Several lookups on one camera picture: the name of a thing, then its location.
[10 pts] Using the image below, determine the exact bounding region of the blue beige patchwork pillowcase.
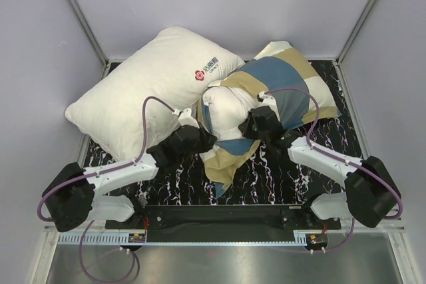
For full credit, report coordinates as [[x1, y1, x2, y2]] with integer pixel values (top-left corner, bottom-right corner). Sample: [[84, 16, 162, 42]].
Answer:
[[197, 41, 340, 197]]

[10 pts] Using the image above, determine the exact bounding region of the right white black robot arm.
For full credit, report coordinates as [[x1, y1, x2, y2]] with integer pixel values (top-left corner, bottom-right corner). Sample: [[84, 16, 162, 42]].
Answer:
[[238, 106, 403, 229]]

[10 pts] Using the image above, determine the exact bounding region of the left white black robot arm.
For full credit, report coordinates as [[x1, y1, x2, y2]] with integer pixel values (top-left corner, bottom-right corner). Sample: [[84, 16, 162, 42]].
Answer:
[[41, 125, 217, 232]]

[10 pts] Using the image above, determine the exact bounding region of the plain white pillow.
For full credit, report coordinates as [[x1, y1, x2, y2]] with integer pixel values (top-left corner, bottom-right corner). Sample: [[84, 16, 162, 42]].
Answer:
[[65, 27, 244, 161]]

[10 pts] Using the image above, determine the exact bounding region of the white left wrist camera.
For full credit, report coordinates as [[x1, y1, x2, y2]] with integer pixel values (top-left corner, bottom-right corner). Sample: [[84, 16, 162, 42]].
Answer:
[[172, 108, 200, 128]]

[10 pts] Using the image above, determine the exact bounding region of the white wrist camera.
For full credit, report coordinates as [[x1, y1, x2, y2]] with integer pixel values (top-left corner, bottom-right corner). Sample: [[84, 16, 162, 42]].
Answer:
[[172, 108, 200, 128], [256, 91, 278, 111]]

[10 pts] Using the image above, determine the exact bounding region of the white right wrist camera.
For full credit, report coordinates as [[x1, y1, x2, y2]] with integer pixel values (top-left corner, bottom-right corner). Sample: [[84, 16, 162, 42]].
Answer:
[[256, 91, 278, 111]]

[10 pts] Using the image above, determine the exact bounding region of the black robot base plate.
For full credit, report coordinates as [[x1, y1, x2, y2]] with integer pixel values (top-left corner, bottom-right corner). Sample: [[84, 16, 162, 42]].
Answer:
[[106, 205, 327, 245]]

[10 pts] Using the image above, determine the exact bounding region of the white slotted cable duct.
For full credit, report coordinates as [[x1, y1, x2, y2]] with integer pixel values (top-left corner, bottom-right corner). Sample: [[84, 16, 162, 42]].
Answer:
[[58, 232, 146, 245]]

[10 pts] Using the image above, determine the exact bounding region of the purple floor cable loop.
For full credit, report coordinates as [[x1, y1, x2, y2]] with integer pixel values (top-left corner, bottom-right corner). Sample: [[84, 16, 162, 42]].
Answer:
[[79, 220, 140, 283]]

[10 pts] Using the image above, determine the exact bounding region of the aluminium frame post left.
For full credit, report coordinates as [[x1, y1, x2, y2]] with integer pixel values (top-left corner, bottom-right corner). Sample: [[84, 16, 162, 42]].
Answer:
[[66, 0, 108, 65]]

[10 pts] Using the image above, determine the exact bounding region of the aluminium frame post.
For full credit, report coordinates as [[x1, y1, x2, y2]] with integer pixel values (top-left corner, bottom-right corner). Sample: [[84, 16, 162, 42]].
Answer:
[[336, 0, 379, 64], [66, 0, 108, 65]]

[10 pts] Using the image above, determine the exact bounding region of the aluminium frame post right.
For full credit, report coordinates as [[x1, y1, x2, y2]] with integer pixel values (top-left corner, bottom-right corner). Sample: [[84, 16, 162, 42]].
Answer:
[[336, 0, 379, 64]]

